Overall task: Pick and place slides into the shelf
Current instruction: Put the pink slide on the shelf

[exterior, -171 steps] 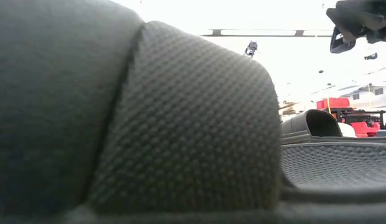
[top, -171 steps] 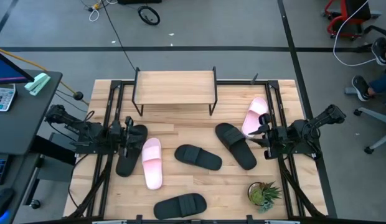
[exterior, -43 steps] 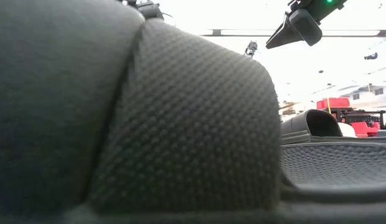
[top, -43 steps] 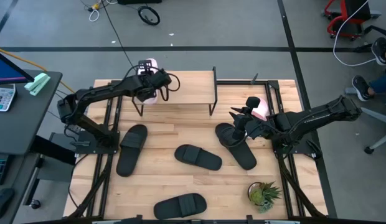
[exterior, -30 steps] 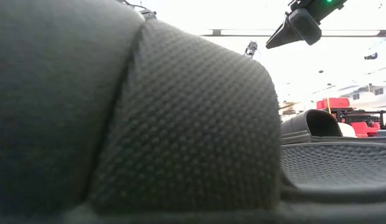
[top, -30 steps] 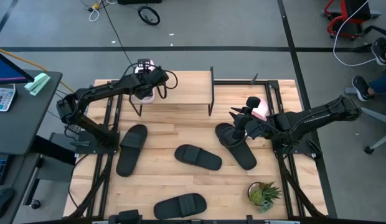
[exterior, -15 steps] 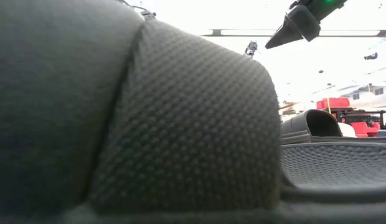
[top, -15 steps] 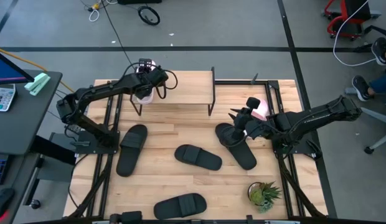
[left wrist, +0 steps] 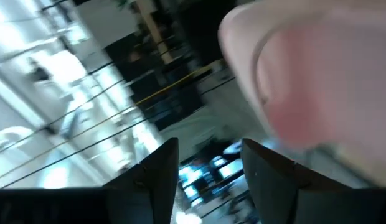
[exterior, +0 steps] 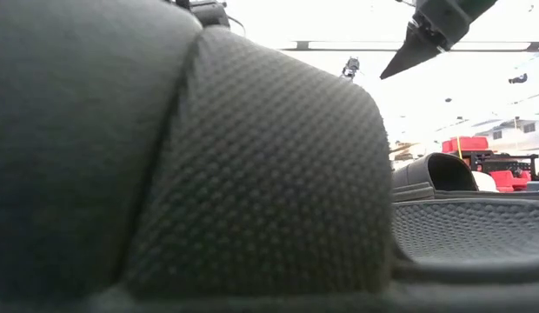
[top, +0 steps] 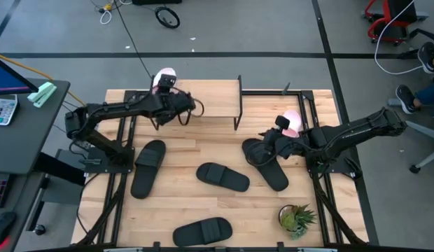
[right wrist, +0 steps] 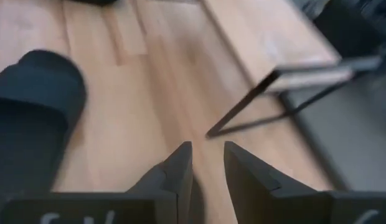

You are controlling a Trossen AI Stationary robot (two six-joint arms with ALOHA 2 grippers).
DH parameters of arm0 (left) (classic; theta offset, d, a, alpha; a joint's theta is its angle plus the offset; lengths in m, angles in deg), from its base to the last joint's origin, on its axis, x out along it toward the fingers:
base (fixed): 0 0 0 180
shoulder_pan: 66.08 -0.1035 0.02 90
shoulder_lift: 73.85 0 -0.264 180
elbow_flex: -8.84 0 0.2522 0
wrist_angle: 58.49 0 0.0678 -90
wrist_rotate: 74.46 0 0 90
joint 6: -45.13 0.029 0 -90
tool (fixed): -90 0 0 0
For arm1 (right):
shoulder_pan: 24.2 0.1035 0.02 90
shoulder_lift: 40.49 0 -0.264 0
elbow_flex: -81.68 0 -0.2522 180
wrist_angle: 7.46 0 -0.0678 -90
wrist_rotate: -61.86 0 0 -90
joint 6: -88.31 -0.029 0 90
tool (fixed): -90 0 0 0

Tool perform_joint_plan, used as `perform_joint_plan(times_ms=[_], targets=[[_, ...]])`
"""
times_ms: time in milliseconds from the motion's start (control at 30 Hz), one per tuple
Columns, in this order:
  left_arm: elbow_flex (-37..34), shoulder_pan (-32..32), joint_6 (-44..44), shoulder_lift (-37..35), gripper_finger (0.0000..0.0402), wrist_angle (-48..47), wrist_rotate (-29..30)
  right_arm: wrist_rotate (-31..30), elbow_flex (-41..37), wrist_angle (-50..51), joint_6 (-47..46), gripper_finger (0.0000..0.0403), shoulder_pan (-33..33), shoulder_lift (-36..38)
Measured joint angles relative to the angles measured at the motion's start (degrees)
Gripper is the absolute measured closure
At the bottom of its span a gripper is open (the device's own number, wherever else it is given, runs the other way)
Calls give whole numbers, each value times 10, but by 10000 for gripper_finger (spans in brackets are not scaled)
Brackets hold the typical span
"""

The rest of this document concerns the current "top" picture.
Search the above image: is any black box on floor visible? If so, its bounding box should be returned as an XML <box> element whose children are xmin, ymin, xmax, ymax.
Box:
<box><xmin>132</xmin><ymin>0</ymin><xmax>183</xmax><ymax>5</ymax></box>

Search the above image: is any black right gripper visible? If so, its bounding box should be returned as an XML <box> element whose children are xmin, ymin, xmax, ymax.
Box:
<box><xmin>259</xmin><ymin>128</ymin><xmax>311</xmax><ymax>159</ymax></box>

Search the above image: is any black slide sandal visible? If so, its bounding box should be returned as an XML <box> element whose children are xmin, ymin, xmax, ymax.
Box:
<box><xmin>130</xmin><ymin>139</ymin><xmax>167</xmax><ymax>200</ymax></box>
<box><xmin>195</xmin><ymin>162</ymin><xmax>251</xmax><ymax>193</ymax></box>
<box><xmin>241</xmin><ymin>138</ymin><xmax>290</xmax><ymax>193</ymax></box>
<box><xmin>172</xmin><ymin>216</ymin><xmax>234</xmax><ymax>247</ymax></box>

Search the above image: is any yellow cable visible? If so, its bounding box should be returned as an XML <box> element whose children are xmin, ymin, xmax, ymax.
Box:
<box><xmin>0</xmin><ymin>52</ymin><xmax>87</xmax><ymax>106</ymax></box>

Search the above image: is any pink and white slide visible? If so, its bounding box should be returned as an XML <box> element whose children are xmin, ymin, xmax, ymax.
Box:
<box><xmin>281</xmin><ymin>109</ymin><xmax>304</xmax><ymax>139</ymax></box>
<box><xmin>152</xmin><ymin>67</ymin><xmax>178</xmax><ymax>95</ymax></box>

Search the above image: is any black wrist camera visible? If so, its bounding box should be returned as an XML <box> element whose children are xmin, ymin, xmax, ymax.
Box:
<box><xmin>274</xmin><ymin>115</ymin><xmax>291</xmax><ymax>132</ymax></box>
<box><xmin>157</xmin><ymin>73</ymin><xmax>178</xmax><ymax>92</ymax></box>

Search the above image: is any grey desk foot with caster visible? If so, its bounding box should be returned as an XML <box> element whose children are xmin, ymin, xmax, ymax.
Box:
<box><xmin>26</xmin><ymin>148</ymin><xmax>87</xmax><ymax>236</ymax></box>

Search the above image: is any wooden shelf with black legs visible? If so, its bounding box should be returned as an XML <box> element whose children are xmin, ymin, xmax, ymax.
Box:
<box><xmin>146</xmin><ymin>75</ymin><xmax>244</xmax><ymax>132</ymax></box>

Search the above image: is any black aluminium table frame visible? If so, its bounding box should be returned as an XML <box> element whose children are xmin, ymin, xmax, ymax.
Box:
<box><xmin>76</xmin><ymin>89</ymin><xmax>368</xmax><ymax>252</ymax></box>

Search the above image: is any grey office chair base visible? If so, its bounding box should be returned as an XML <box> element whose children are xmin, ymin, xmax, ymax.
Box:
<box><xmin>388</xmin><ymin>97</ymin><xmax>434</xmax><ymax>175</ymax></box>

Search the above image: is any long white cable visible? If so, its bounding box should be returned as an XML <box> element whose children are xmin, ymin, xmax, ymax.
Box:
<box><xmin>374</xmin><ymin>0</ymin><xmax>424</xmax><ymax>76</ymax></box>

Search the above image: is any dark grey desk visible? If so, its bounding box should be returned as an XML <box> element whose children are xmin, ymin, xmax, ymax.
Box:
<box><xmin>0</xmin><ymin>78</ymin><xmax>71</xmax><ymax>252</ymax></box>

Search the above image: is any mint green stapler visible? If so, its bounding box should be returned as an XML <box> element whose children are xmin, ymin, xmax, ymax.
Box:
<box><xmin>27</xmin><ymin>81</ymin><xmax>58</xmax><ymax>109</ymax></box>

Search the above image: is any black left gripper cable loop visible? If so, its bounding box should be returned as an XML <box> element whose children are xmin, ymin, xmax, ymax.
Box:
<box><xmin>177</xmin><ymin>97</ymin><xmax>205</xmax><ymax>126</ymax></box>

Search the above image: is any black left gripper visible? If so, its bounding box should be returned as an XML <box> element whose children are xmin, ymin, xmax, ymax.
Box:
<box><xmin>150</xmin><ymin>90</ymin><xmax>197</xmax><ymax>125</ymax></box>

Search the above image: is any grey calculator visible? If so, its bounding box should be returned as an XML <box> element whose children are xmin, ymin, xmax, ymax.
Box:
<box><xmin>0</xmin><ymin>93</ymin><xmax>19</xmax><ymax>126</ymax></box>

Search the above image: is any black computer mouse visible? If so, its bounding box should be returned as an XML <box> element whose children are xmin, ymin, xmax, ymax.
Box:
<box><xmin>0</xmin><ymin>211</ymin><xmax>18</xmax><ymax>248</ymax></box>

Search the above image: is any black floor cable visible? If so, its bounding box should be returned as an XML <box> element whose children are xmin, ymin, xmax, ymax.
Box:
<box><xmin>113</xmin><ymin>0</ymin><xmax>153</xmax><ymax>80</ymax></box>

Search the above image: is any black coiled cable ring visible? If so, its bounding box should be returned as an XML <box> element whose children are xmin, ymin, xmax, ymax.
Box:
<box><xmin>154</xmin><ymin>6</ymin><xmax>181</xmax><ymax>29</ymax></box>

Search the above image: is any green succulent in pot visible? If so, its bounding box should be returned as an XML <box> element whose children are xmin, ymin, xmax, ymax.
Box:
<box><xmin>278</xmin><ymin>204</ymin><xmax>318</xmax><ymax>241</ymax></box>

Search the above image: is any red and black chair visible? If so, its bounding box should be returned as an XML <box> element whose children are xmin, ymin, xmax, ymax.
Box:
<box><xmin>362</xmin><ymin>0</ymin><xmax>430</xmax><ymax>46</ymax></box>

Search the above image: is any black chair base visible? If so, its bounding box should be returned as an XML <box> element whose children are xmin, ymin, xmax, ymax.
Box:
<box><xmin>398</xmin><ymin>27</ymin><xmax>434</xmax><ymax>60</ymax></box>

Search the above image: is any person's dark sneaker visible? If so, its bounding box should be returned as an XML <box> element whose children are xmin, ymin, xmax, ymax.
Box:
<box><xmin>417</xmin><ymin>41</ymin><xmax>434</xmax><ymax>74</ymax></box>
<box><xmin>395</xmin><ymin>84</ymin><xmax>420</xmax><ymax>115</ymax></box>

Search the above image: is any person's leg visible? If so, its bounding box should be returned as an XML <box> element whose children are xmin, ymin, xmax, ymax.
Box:
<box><xmin>414</xmin><ymin>78</ymin><xmax>434</xmax><ymax>106</ymax></box>

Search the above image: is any white cable coil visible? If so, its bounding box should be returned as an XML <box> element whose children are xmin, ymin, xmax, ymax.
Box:
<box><xmin>99</xmin><ymin>8</ymin><xmax>113</xmax><ymax>25</ymax></box>

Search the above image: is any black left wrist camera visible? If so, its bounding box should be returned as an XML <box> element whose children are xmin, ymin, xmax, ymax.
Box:
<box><xmin>157</xmin><ymin>73</ymin><xmax>178</xmax><ymax>92</ymax></box>

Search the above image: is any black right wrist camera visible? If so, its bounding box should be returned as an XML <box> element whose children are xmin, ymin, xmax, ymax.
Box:
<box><xmin>274</xmin><ymin>115</ymin><xmax>291</xmax><ymax>132</ymax></box>

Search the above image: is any computer monitor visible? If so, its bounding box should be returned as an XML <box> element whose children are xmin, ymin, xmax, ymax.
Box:
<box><xmin>0</xmin><ymin>55</ymin><xmax>39</xmax><ymax>97</ymax></box>

